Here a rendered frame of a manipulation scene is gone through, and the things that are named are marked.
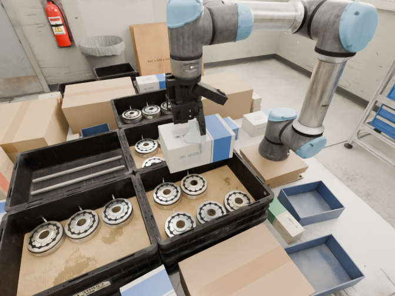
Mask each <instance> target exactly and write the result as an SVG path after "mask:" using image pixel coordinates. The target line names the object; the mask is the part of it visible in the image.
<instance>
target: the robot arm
mask: <svg viewBox="0 0 395 296"><path fill-rule="evenodd" d="M378 19H379V17H378V13H377V9H376V8H375V7H374V6H373V5H372V4H368V3H364V2H362V1H348V0H290V1H289V2H260V1H233V0H168V1H167V3H166V26H167V28H168V40H169V53H170V69H171V73H172V74H171V75H165V82H166V93H167V95H166V105H167V111H168V112H170V111H171V112H172V120H173V122H174V125H176V124H179V123H180V124H183V123H188V120H193V119H194V117H195V118H196V120H193V121H191V122H190V124H189V127H190V131H189V132H188V133H187V134H186V135H185V136H184V141H185V142H186V143H200V150H201V153H203V152H204V150H205V146H206V122H205V116H204V113H203V103H202V101H201V99H202V97H205V98H207V99H209V100H211V101H214V102H215V103H217V104H220V105H224V104H225V103H226V101H227V100H228V97H227V96H226V94H225V92H223V91H222V90H220V89H216V88H214V87H212V86H210V85H208V84H206V83H204V82H201V80H202V56H203V46H208V45H216V44H221V43H229V42H236V41H241V40H245V39H247V38H248V37H249V35H250V34H251V32H252V31H283V32H284V33H286V34H296V35H300V36H304V37H306V38H309V39H312V40H314V41H317V42H316V46H315V48H314V52H315V54H316V55H317V59H316V63H315V65H314V69H313V72H312V76H311V78H310V82H309V85H308V88H307V92H306V95H305V97H304V101H303V104H302V108H301V111H300V114H299V118H297V112H296V111H295V110H293V109H290V108H286V107H279V108H275V109H273V110H271V111H270V113H269V117H268V118H267V125H266V131H265V136H264V138H263V139H262V141H261V142H260V144H259V148H258V151H259V154H260V155H261V156H262V157H264V158H265V159H268V160H270V161H274V162H280V161H284V160H286V159H287V158H288V157H289V155H290V150H292V151H293V152H294V153H295V154H296V155H298V156H299V157H301V158H303V159H308V158H311V157H313V156H315V155H316V154H318V153H319V152H320V151H321V150H322V149H323V148H324V147H325V145H326V143H327V139H326V138H325V137H324V136H323V132H324V125H323V121H324V118H325V115H326V113H327V110H328V108H329V106H330V102H331V101H332V98H333V95H334V93H335V90H336V88H337V85H338V83H339V80H340V77H341V75H342V73H343V70H344V67H345V65H346V62H347V61H348V60H349V59H351V58H352V57H354V56H355V55H356V53H357V52H359V51H361V50H363V49H364V48H365V47H366V46H367V45H368V42H370V41H371V40H372V38H373V36H374V34H375V32H376V29H377V24H378ZM168 101H169V103H170V105H171V106H170V107H168Z"/></svg>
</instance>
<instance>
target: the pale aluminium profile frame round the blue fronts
mask: <svg viewBox="0 0 395 296"><path fill-rule="evenodd" d="M392 77H394V78H395V58H394V59H393V61H392V63H391V65H390V67H389V68H388V70H387V72H386V74H385V76H384V77H383V79H382V81H381V82H380V84H379V86H378V88H377V90H376V91H375V93H374V95H373V97H372V99H371V101H370V102H369V104H368V106H367V107H366V110H365V111H364V113H363V115H362V116H361V118H360V120H359V122H358V124H357V125H356V127H355V129H354V130H353V133H352V135H351V136H350V138H349V140H348V141H347V142H348V143H345V144H344V146H345V147H346V148H348V149H351V148H352V147H353V146H352V145H351V144H353V143H354V142H356V143H357V144H359V145H361V146H362V147H363V148H365V149H366V150H368V151H369V152H370V153H372V154H373V155H375V156H376V157H378V158H379V159H380V160H382V161H384V162H385V163H386V164H388V165H389V166H391V167H392V168H393V169H395V161H394V160H392V159H391V158H389V157H387V156H386V155H385V154H383V153H382V152H380V151H378V150H377V149H375V148H374V147H373V146H371V145H369V144H368V143H366V142H365V141H364V140H362V139H361V137H365V136H369V135H371V134H373V135H374V136H376V137H378V138H379V139H380V140H382V141H384V142H385V143H387V144H389V145H390V146H392V147H393V148H395V140H393V139H392V138H390V137H388V136H386V135H385V134H383V133H382V132H381V131H380V130H378V129H376V128H373V127H371V126H370V125H369V124H370V123H371V121H372V120H373V118H370V119H368V117H369V116H370V114H371V115H373V116H375V115H376V112H374V111H372V110H373V109H374V107H375V105H376V103H377V102H378V101H379V102H381V103H383V104H385V105H387V106H389V107H391V108H393V109H395V101H394V100H392V99H389V98H387V97H385V96H383V95H382V93H383V92H384V90H385V88H386V86H387V85H388V83H389V81H390V79H391V78H392ZM362 129H363V130H366V131H363V132H360V131H361V130H362Z"/></svg>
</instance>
